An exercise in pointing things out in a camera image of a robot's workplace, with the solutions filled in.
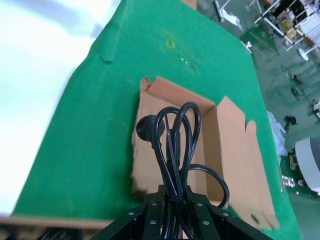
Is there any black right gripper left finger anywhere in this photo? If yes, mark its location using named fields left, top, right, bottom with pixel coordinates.
left=92, top=184, right=166, bottom=240

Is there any white pipe rack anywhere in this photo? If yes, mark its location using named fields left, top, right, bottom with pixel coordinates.
left=254, top=0, right=320, bottom=53

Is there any cardboard box with torn rim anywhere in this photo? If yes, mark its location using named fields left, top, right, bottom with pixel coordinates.
left=129, top=76, right=281, bottom=230

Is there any cardboard box with intact rim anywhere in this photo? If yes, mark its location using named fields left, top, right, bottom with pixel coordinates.
left=0, top=214, right=116, bottom=240

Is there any black power cord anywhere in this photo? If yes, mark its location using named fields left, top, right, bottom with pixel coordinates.
left=37, top=228, right=85, bottom=240
left=136, top=101, right=230, bottom=240

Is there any white crumpled cloth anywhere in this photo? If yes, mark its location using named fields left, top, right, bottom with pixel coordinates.
left=220, top=7, right=244, bottom=32

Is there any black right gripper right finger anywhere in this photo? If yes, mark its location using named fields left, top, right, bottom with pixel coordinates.
left=184, top=184, right=273, bottom=240

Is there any white grey rounded machine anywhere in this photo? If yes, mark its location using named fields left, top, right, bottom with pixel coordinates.
left=294, top=136, right=320, bottom=196

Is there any green table cloth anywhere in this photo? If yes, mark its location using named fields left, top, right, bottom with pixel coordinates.
left=11, top=0, right=304, bottom=240

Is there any clear plastic bags pile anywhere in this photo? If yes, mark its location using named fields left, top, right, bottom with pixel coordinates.
left=266, top=109, right=289, bottom=158

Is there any white round stand base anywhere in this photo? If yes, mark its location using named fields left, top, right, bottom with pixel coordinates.
left=297, top=46, right=314, bottom=61

